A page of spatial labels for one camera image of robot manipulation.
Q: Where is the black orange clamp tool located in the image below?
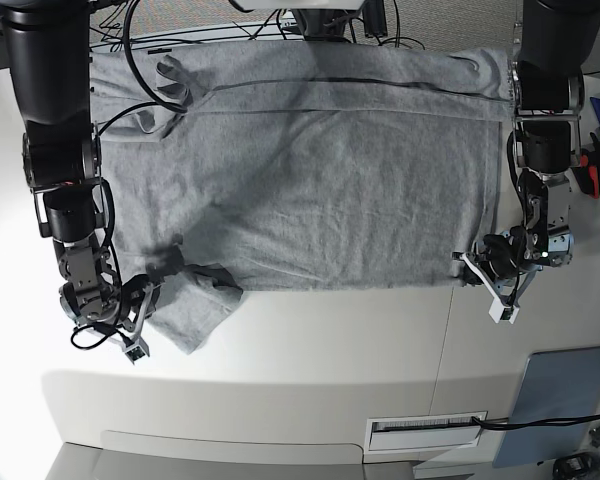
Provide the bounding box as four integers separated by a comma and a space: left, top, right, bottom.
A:
571, 132, 600, 199

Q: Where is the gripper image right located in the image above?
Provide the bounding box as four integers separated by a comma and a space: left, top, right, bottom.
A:
452, 232, 543, 307

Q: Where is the black power cable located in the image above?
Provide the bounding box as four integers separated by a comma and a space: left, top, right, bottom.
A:
472, 411, 600, 432

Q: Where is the white camera box image left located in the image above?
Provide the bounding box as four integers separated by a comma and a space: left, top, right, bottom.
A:
123, 337, 150, 364

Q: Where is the white camera box image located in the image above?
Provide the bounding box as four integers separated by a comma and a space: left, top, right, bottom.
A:
123, 337, 150, 364
489, 298, 520, 324

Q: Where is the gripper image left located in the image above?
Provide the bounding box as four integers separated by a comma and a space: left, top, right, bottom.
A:
111, 244, 185, 350

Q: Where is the grey T-shirt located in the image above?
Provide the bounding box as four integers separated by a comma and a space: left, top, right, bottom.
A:
90, 41, 511, 353

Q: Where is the white table cable grommet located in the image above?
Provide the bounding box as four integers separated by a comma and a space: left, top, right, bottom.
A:
363, 411, 487, 455

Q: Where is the grey-blue laptop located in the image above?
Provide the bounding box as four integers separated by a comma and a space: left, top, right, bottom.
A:
492, 346, 600, 469

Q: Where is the black device bottom right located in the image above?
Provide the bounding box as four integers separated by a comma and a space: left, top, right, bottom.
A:
552, 452, 600, 480

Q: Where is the robot base stand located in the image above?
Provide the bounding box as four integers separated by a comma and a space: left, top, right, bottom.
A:
229, 0, 426, 47

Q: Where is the robot arm image left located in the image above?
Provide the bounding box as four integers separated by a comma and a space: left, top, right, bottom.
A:
0, 1, 160, 361

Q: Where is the white camera box image right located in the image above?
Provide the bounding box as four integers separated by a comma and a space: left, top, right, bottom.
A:
489, 298, 520, 324

